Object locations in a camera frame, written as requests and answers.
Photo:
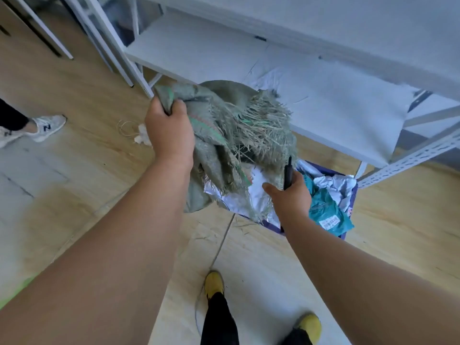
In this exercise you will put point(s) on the person's left hand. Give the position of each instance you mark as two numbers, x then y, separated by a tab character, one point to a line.
170	136

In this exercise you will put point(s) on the person's right hand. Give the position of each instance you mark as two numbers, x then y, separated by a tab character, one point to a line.
291	204

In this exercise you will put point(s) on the person's right thumb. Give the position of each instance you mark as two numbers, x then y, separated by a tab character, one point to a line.
272	189

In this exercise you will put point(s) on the person's left thumb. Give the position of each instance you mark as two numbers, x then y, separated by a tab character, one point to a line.
179	108

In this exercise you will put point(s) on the black utility knife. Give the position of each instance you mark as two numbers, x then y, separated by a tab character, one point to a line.
288	172

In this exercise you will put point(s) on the frayed green woven sack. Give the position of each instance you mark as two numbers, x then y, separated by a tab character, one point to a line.
230	132

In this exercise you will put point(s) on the person's left forearm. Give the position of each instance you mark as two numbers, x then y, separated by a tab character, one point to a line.
107	255

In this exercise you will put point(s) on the person's right forearm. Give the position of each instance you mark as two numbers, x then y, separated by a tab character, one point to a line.
359	283

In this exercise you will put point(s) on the silver foil bag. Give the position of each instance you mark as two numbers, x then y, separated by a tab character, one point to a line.
258	201

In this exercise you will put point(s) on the white paper scrap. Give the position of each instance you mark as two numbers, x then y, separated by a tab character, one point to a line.
143	137

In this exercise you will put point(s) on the teal plastic mailer bag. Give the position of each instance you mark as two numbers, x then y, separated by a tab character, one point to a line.
325	208

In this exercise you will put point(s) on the white crumpled packaging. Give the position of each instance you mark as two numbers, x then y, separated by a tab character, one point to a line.
339	186

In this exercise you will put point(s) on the purple storage bin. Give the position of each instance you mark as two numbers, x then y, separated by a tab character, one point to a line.
350	201

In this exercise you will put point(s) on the person's left yellow shoe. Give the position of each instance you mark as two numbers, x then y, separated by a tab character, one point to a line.
214	283

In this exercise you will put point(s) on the person's yellow shoe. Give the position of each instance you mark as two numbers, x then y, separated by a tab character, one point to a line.
309	325
214	283

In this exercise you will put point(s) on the white metal shelving rack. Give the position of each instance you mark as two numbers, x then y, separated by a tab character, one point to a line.
323	68

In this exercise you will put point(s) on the person's right yellow shoe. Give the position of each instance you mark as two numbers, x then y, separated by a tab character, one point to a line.
309	325

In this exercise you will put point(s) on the person's left leg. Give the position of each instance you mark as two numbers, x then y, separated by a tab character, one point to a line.
218	321

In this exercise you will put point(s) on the person's leg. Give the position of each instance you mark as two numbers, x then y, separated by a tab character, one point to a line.
10	116
295	337
218	321

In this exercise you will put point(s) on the person's right leg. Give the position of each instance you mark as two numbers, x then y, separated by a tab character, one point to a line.
295	337

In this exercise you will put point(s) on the white metal frame legs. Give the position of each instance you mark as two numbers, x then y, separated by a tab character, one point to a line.
39	26

